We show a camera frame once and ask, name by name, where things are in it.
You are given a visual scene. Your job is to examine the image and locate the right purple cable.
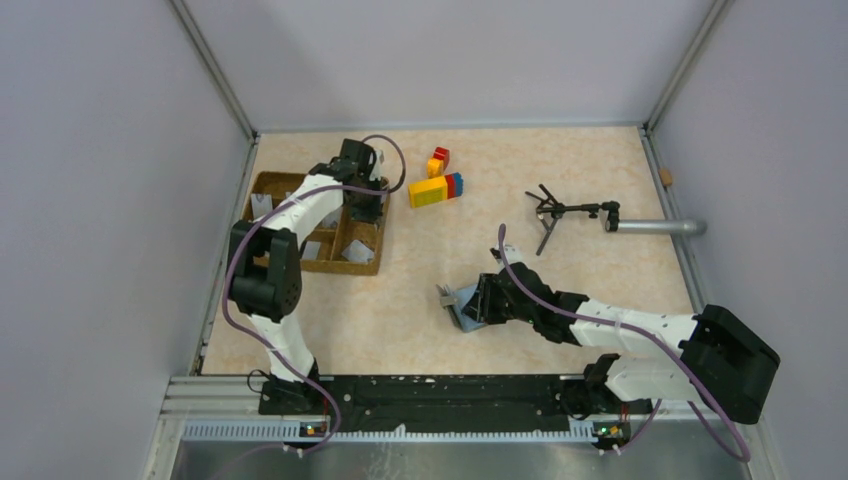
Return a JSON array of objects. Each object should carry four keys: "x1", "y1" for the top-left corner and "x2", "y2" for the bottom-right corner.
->
[{"x1": 496, "y1": 223, "x2": 753, "y2": 465}]

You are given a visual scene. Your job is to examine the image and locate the brown woven tray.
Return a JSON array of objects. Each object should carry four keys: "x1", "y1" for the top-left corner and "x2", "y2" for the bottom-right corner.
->
[{"x1": 242, "y1": 171, "x2": 390, "y2": 276}]

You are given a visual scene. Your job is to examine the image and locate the grey card holder wallet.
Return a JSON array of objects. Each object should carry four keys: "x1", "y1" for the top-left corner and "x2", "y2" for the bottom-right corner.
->
[{"x1": 436, "y1": 283, "x2": 489, "y2": 333}]

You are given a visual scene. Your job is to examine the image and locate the silver metal tube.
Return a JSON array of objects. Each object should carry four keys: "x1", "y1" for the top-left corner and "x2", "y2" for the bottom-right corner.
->
[{"x1": 615, "y1": 219, "x2": 707, "y2": 236}]

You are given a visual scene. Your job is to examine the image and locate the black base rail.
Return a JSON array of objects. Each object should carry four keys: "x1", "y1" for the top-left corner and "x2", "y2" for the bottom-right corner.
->
[{"x1": 258, "y1": 374, "x2": 653, "y2": 433}]

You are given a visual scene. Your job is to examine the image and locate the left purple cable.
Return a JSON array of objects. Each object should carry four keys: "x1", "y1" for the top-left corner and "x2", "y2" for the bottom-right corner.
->
[{"x1": 221, "y1": 134, "x2": 407, "y2": 458}]

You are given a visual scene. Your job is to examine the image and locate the small wooden cork piece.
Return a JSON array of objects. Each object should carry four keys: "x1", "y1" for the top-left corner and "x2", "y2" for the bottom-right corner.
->
[{"x1": 658, "y1": 168, "x2": 673, "y2": 188}]

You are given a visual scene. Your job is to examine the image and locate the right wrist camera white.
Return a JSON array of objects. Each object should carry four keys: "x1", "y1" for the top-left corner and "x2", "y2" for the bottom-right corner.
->
[{"x1": 490, "y1": 244, "x2": 524, "y2": 266}]

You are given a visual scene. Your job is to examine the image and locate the black tripod camera mount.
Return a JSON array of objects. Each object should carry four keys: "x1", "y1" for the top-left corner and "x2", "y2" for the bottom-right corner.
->
[{"x1": 524, "y1": 184, "x2": 620, "y2": 256}]

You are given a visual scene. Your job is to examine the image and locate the card with stripe front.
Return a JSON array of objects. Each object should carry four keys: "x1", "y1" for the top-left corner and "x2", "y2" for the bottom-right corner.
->
[{"x1": 301, "y1": 241, "x2": 322, "y2": 261}]

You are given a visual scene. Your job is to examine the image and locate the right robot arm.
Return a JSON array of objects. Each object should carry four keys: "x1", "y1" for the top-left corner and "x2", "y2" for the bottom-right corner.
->
[{"x1": 451, "y1": 262, "x2": 780, "y2": 425}]

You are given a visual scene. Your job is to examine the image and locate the yellow toy block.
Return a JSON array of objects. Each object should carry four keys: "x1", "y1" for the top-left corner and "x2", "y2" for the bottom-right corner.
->
[{"x1": 408, "y1": 176, "x2": 448, "y2": 209}]

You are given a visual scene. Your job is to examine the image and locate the purple cable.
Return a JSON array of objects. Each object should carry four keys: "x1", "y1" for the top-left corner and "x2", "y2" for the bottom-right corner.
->
[
  {"x1": 496, "y1": 223, "x2": 753, "y2": 465},
  {"x1": 221, "y1": 134, "x2": 407, "y2": 458}
]

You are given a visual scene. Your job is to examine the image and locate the red blue toy block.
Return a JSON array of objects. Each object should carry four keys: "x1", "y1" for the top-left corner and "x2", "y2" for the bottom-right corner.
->
[{"x1": 444, "y1": 172, "x2": 464, "y2": 199}]

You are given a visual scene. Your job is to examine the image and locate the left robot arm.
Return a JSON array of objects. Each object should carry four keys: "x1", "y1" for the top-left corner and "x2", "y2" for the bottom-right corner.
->
[{"x1": 224, "y1": 139, "x2": 389, "y2": 414}]

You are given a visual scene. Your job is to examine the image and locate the small red yellow block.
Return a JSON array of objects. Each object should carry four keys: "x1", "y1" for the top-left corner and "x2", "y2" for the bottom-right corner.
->
[{"x1": 426, "y1": 147, "x2": 450, "y2": 178}]

